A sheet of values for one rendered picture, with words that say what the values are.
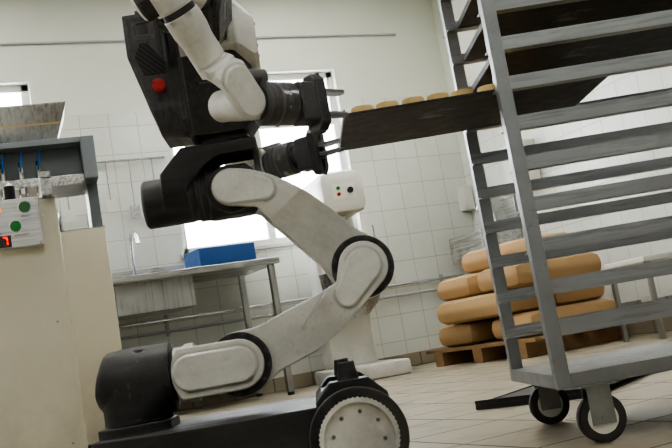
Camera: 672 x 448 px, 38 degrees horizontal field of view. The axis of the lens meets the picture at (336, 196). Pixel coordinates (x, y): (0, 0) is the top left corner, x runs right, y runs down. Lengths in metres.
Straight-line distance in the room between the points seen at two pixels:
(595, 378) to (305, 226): 0.71
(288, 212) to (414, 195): 5.50
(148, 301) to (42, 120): 2.61
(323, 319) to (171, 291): 4.05
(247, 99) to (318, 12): 5.92
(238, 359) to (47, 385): 0.85
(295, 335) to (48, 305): 0.92
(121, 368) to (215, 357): 0.21
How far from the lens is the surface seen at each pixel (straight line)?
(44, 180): 2.91
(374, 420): 1.99
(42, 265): 2.90
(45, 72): 7.01
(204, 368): 2.18
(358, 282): 2.17
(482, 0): 2.19
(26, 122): 3.75
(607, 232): 2.16
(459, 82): 2.60
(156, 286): 6.18
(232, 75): 1.86
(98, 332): 3.59
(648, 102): 2.24
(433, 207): 7.75
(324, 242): 2.22
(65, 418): 2.88
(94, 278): 3.60
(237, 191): 2.21
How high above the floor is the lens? 0.30
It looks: 8 degrees up
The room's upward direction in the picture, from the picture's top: 10 degrees counter-clockwise
